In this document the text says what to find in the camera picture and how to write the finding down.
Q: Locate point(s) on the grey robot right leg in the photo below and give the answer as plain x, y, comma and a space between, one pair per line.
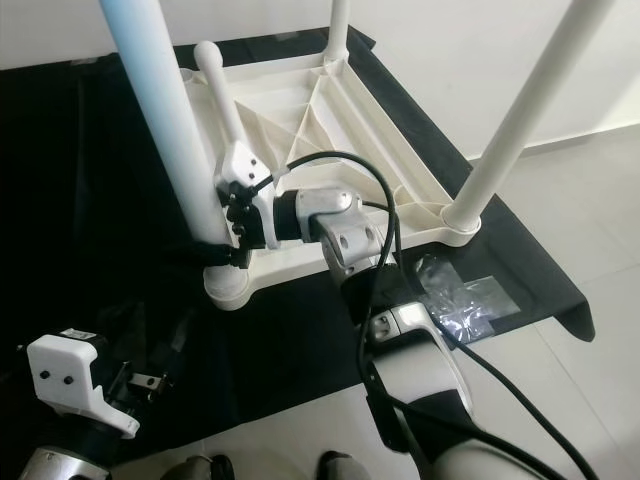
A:
340, 468

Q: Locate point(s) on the grey robot leg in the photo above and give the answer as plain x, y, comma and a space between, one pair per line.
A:
200, 470
340, 468

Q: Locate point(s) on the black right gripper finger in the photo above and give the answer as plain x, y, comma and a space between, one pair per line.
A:
218, 252

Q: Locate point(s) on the white plastic table leg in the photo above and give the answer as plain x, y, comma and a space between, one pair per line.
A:
530, 110
338, 30
160, 100
220, 100

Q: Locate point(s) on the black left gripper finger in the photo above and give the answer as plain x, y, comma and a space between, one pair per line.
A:
185, 342
122, 322

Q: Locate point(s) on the black tablecloth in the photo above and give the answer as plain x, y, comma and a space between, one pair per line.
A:
60, 200

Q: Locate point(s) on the white plastic table top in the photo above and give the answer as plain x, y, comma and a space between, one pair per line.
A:
360, 110

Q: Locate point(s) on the grey robot left leg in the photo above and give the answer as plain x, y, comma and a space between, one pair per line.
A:
200, 470

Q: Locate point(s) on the clear tape patch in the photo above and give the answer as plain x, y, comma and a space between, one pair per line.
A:
470, 298
292, 36
80, 66

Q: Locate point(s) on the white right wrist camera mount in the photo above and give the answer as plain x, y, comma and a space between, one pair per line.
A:
240, 165

